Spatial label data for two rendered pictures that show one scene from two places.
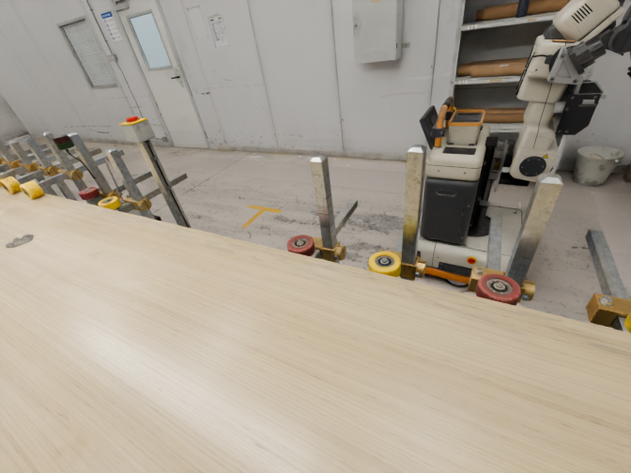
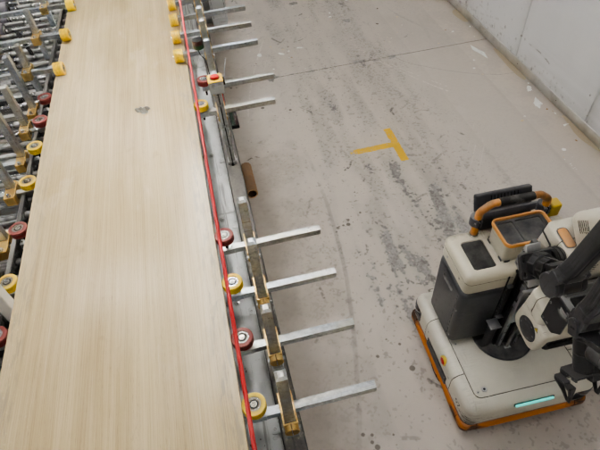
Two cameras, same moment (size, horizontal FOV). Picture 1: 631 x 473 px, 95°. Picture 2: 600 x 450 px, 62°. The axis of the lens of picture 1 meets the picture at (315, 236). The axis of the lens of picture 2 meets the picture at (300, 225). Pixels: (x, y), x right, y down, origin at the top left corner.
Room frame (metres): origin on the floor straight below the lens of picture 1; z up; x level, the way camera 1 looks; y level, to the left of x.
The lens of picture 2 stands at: (-0.03, -1.20, 2.47)
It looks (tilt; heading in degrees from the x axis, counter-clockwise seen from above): 48 degrees down; 48
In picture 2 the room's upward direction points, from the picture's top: 5 degrees counter-clockwise
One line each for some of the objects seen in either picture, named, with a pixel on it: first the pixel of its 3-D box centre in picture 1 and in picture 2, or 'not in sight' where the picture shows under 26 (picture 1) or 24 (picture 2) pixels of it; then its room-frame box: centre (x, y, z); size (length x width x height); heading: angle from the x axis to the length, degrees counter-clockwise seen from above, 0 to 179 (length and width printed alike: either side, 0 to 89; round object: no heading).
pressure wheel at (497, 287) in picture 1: (493, 302); (244, 344); (0.40, -0.37, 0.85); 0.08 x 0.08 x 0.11
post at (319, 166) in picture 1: (328, 230); (249, 238); (0.74, -0.04, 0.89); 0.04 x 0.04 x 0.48; 57
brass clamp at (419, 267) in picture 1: (400, 264); (262, 293); (0.62, -0.23, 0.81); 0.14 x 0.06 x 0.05; 57
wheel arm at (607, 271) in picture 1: (610, 284); (314, 401); (0.43, -0.69, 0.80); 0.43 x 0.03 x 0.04; 147
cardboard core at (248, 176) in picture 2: not in sight; (248, 179); (1.53, 1.00, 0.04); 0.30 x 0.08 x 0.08; 57
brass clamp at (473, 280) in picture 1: (500, 284); (273, 346); (0.48, -0.44, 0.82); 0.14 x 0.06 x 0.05; 57
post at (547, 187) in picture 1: (516, 268); (272, 343); (0.47, -0.46, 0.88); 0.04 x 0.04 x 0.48; 57
